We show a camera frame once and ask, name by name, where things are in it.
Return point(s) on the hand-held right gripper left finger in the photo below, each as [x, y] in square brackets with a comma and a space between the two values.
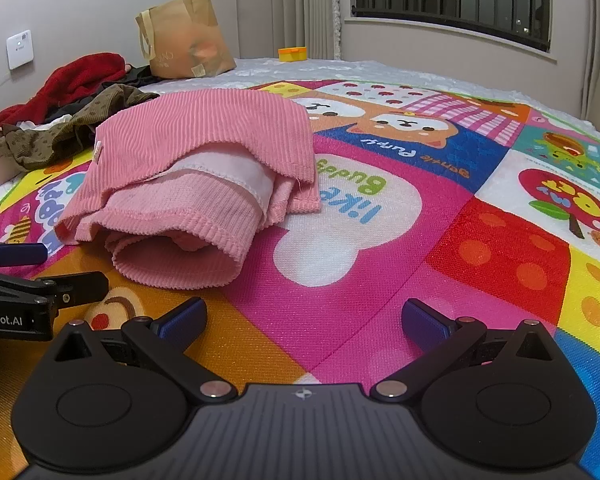
[182, 321]

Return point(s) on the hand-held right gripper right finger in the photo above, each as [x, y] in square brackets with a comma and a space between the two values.
[425, 322]

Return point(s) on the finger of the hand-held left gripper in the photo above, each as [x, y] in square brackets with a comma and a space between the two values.
[80, 287]
[20, 255]

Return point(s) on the pink knit sweater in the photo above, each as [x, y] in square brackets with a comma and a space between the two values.
[205, 130]

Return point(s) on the colourful printed play mat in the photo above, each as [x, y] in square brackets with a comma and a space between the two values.
[380, 260]

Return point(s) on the olive green garment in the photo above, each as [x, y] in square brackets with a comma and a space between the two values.
[45, 140]

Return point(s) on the red garment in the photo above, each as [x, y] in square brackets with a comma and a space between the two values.
[75, 75]

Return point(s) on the black garment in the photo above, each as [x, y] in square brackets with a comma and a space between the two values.
[140, 77]

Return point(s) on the brown paper bag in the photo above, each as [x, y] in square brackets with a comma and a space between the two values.
[180, 35]

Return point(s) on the small yellow box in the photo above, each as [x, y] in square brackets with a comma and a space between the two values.
[292, 54]

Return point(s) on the white wall device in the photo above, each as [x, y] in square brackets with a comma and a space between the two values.
[20, 50]

